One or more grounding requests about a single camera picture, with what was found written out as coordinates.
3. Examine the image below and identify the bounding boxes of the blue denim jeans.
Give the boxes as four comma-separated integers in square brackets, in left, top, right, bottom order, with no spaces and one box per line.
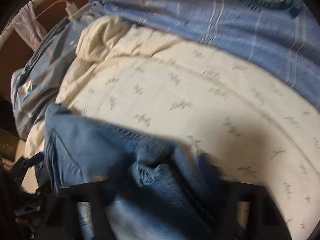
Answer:
[43,104,217,239]

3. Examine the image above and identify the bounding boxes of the cream leaf-print quilt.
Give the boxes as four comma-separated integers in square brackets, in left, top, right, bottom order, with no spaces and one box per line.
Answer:
[24,15,320,240]

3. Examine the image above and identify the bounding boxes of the grey-blue patterned pillow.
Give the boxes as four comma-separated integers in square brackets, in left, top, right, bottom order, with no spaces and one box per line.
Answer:
[11,3,104,140]

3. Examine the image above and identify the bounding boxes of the blue plaid pillow with crest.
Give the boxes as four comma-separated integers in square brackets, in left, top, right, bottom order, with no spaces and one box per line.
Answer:
[90,0,319,108]

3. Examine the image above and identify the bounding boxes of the light pink cloth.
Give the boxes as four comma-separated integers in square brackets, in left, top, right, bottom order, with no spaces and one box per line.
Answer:
[11,2,47,51]

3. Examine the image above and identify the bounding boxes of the dark red headboard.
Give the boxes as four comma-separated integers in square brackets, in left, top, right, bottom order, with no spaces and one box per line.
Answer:
[1,0,88,101]

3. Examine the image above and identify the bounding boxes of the white charger with cable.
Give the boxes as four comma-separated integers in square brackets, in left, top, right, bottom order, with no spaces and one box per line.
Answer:
[35,0,91,21]

